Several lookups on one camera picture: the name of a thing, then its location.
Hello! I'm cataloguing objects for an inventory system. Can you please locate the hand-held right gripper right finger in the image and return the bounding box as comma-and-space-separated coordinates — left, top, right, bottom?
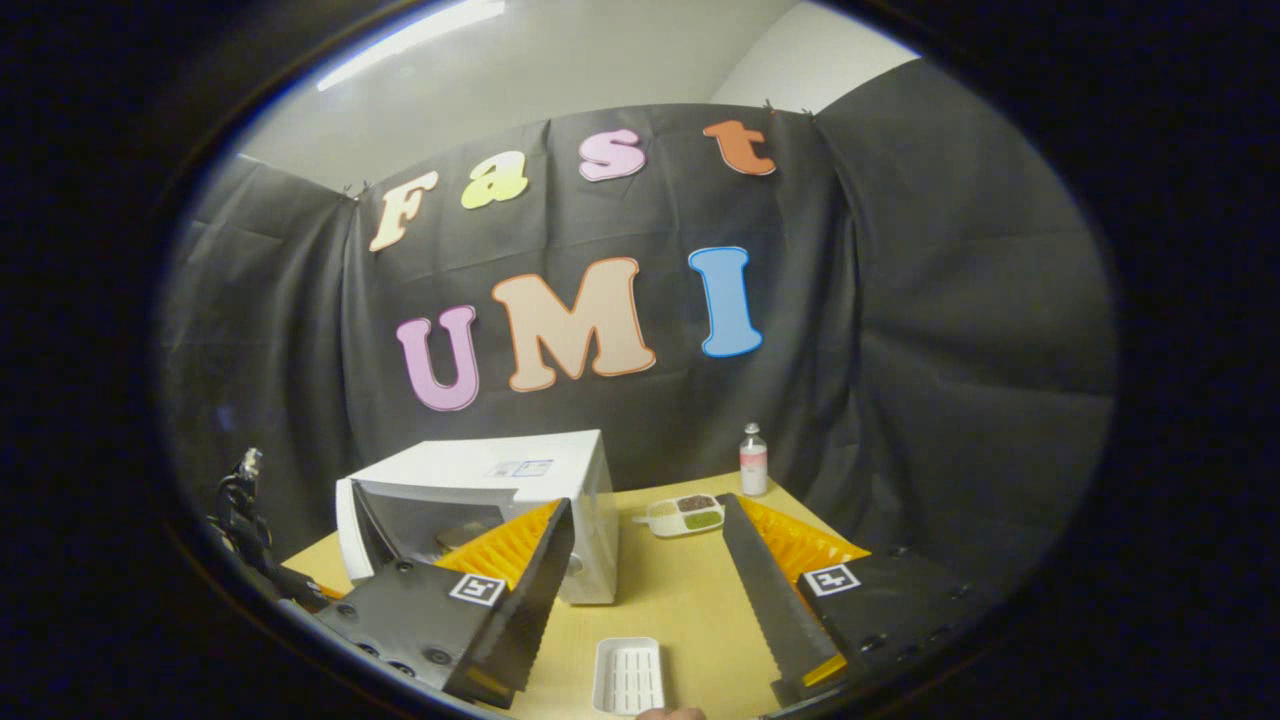
720, 493, 993, 709

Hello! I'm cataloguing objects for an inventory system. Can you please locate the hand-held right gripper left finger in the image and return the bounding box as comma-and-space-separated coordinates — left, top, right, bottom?
313, 497, 578, 711

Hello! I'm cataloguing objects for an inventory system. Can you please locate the white microwave oven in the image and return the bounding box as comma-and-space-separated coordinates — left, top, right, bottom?
335, 430, 619, 606

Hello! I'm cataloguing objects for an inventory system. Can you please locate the small white plastic tray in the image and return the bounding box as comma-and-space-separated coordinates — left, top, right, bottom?
592, 637, 667, 716

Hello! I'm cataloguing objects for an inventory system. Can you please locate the white divided seasoning dish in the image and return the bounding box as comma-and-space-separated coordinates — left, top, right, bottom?
633, 493, 727, 539

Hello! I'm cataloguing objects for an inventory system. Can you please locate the small bottle pink label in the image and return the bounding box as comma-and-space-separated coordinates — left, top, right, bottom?
739, 423, 769, 498

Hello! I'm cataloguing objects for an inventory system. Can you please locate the black backdrop cloth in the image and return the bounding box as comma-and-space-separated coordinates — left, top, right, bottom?
160, 58, 1119, 601

